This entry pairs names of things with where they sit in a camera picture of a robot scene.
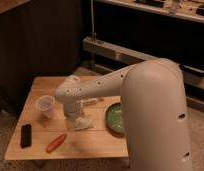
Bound white sponge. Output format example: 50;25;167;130
75;115;93;130

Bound green ceramic bowl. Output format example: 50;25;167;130
106;103;124;134

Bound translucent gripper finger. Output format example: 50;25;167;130
66;119;75;130

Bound black rectangular object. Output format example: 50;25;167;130
20;124;32;148

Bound wooden table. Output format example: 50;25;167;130
5;77;128;161

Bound vertical metal pole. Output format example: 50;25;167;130
90;0;96;41

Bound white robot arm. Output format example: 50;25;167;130
55;58;193;171

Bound orange carrot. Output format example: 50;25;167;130
46;134;67;153

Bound upper workbench shelf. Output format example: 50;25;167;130
94;0;204;25

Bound dark wooden cabinet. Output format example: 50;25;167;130
0;0;82;115

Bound metal beam shelf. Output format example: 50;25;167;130
83;37;204;89

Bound white box on table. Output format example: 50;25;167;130
82;98;104;106

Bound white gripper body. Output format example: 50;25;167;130
63;100;83;120

